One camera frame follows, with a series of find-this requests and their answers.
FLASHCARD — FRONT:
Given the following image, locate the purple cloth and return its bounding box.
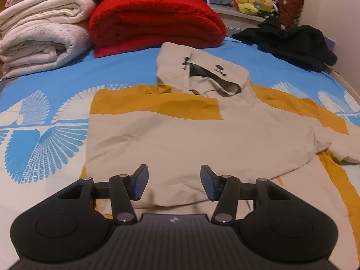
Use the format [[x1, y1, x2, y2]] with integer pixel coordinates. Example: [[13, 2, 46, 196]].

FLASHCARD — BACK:
[[325, 35, 337, 52]]

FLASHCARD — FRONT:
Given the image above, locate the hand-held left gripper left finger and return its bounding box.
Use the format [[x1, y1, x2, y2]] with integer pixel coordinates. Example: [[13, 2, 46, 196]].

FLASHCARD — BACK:
[[58, 164, 149, 226]]

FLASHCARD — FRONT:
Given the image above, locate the white window ledge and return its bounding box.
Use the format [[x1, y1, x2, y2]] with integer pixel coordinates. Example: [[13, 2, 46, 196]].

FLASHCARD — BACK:
[[210, 4, 268, 32]]

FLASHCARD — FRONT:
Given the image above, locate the large white folded blanket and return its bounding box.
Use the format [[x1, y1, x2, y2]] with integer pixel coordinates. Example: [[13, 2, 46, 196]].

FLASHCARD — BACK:
[[0, 22, 92, 80]]

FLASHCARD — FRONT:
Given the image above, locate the red folded blanket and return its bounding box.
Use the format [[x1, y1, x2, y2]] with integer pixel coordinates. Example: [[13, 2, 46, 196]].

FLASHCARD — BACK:
[[88, 0, 227, 59]]

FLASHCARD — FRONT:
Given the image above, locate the blue feather print bed sheet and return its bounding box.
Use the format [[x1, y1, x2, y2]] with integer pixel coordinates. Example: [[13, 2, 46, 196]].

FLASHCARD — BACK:
[[0, 35, 360, 262]]

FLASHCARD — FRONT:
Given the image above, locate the beige and yellow hoodie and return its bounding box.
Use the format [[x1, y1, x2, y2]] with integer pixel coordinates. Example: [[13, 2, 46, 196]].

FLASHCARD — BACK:
[[80, 42, 360, 223]]

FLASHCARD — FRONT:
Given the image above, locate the black clothes pile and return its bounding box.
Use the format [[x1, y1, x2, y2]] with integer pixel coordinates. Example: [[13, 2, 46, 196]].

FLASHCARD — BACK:
[[232, 16, 338, 74]]

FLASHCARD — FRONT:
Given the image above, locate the dark red pillow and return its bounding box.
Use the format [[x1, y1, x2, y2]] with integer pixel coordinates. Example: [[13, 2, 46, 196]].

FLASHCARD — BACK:
[[274, 0, 305, 30]]

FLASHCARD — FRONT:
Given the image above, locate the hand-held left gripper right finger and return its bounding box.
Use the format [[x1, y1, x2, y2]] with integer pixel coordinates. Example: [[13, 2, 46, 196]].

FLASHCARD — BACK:
[[200, 165, 295, 226]]

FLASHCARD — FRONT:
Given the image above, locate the cream folded blanket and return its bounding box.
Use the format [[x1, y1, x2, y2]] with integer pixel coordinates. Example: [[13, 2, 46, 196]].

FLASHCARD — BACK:
[[0, 0, 98, 36]]

